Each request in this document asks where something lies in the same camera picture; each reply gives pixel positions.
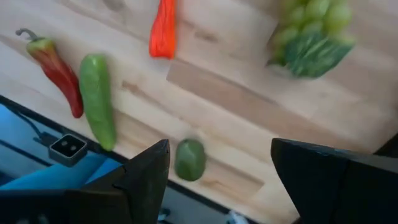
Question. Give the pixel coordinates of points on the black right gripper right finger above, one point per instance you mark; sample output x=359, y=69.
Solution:
x=326, y=186

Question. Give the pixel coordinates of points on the red green-stemmed long pepper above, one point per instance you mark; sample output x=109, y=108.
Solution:
x=59, y=74

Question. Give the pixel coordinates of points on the black table-level camera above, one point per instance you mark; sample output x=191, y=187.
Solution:
x=67, y=149

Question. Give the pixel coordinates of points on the dark green avocado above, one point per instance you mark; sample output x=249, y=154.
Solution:
x=189, y=160

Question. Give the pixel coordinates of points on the orange-red chili pepper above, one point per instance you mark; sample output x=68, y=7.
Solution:
x=163, y=31

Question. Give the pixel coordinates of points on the green grape bunch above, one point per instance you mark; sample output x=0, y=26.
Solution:
x=311, y=53

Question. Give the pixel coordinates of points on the green cucumber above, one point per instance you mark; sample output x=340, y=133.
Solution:
x=96, y=99

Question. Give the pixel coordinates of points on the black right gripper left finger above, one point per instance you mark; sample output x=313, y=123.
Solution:
x=146, y=193

